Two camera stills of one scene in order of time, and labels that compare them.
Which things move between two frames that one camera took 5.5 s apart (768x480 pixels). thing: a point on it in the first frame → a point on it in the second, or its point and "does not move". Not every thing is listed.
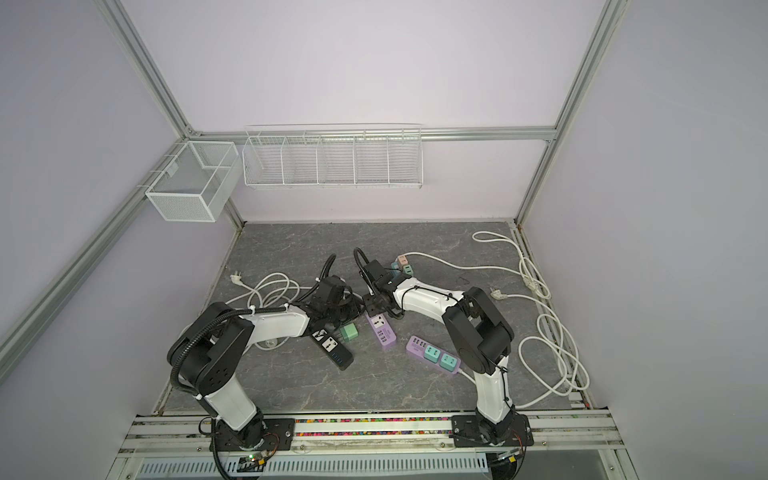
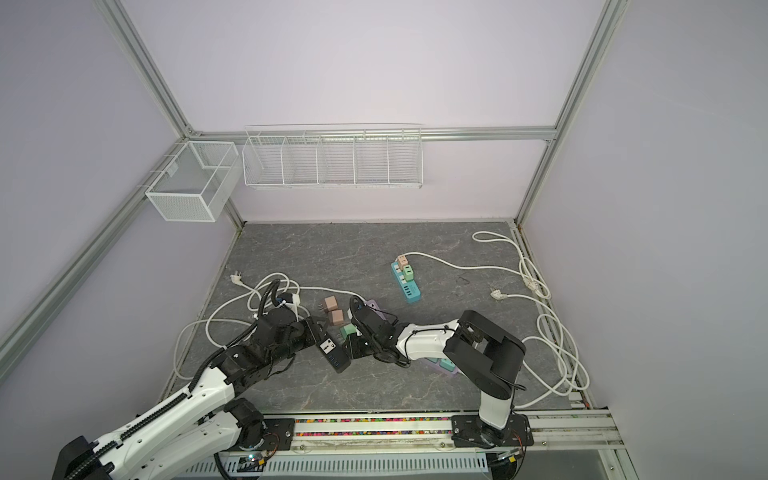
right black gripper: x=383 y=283 → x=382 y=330
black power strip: x=332 y=348 does not move
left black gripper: x=353 y=301 → x=309 y=334
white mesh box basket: x=198 y=182 does not move
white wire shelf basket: x=333 y=156 does not move
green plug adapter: x=349 y=331 does not move
